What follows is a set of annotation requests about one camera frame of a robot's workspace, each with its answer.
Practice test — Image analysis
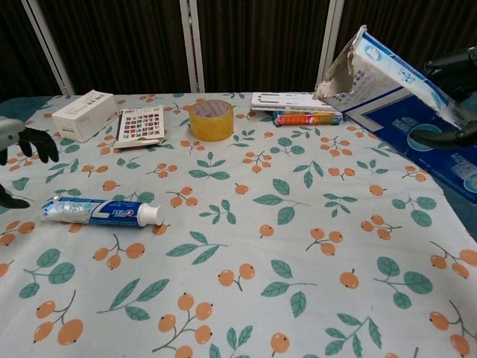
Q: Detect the left black grey robot hand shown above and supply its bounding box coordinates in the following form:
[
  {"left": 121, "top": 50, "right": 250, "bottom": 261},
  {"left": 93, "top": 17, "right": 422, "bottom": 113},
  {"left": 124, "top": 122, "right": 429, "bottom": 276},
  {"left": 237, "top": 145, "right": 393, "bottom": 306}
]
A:
[{"left": 0, "top": 116, "right": 60, "bottom": 210}]

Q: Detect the right black grey robot hand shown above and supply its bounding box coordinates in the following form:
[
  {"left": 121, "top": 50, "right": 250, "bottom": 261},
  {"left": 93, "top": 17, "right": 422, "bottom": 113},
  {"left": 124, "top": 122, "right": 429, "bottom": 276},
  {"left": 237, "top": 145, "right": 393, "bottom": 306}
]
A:
[{"left": 409, "top": 46, "right": 477, "bottom": 151}]

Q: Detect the blue white toothpaste box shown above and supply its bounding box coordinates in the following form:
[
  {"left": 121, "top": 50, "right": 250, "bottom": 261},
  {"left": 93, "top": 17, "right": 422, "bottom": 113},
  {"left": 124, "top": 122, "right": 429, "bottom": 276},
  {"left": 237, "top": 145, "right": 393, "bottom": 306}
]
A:
[{"left": 312, "top": 25, "right": 477, "bottom": 204}]

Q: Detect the blue white toothpaste tube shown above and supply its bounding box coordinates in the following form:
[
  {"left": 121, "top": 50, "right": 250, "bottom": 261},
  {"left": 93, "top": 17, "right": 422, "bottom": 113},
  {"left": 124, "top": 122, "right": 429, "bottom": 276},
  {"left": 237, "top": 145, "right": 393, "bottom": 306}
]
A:
[{"left": 40, "top": 195, "right": 164, "bottom": 227}]

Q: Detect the white cardboard box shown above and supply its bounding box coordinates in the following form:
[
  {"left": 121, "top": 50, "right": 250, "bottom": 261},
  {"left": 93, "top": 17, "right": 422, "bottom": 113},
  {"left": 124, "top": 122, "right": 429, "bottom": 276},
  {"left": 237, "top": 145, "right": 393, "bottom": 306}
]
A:
[{"left": 51, "top": 89, "right": 117, "bottom": 143}]

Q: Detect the card pack with colourful squares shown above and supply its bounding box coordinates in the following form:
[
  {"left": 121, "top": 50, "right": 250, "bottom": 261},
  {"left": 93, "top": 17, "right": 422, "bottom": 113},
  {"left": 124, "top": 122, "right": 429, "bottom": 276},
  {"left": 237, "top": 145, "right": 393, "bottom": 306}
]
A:
[{"left": 113, "top": 105, "right": 167, "bottom": 151}]

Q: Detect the orange blue snack packet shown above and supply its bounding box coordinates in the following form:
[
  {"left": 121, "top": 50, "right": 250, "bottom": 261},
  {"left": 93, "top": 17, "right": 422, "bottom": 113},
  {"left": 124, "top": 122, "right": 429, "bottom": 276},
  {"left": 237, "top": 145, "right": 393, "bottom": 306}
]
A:
[{"left": 271, "top": 110, "right": 346, "bottom": 128}]

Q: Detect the yellow packing tape roll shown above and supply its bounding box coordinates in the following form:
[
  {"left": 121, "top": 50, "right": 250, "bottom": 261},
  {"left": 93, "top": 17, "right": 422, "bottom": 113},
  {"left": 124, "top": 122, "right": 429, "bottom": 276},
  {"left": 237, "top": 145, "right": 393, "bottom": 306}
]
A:
[{"left": 189, "top": 98, "right": 235, "bottom": 142}]

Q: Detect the white folding laptop stand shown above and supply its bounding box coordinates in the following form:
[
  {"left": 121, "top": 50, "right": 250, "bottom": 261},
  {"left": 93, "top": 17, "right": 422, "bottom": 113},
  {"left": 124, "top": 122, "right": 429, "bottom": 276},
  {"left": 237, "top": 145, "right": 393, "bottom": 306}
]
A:
[{"left": 250, "top": 92, "right": 338, "bottom": 113}]

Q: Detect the floral fruit print tablecloth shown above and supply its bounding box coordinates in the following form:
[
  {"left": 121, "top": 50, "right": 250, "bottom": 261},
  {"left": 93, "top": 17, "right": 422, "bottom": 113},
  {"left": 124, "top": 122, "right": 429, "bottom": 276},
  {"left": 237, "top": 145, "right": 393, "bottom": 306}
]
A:
[{"left": 0, "top": 92, "right": 477, "bottom": 358}]

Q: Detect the white partition frame post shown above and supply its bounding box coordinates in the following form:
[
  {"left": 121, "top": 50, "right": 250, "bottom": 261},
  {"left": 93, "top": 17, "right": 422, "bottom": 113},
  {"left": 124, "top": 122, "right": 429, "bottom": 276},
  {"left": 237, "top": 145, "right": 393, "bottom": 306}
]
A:
[
  {"left": 315, "top": 0, "right": 346, "bottom": 93},
  {"left": 20, "top": 0, "right": 78, "bottom": 96},
  {"left": 178, "top": 0, "right": 206, "bottom": 93}
]

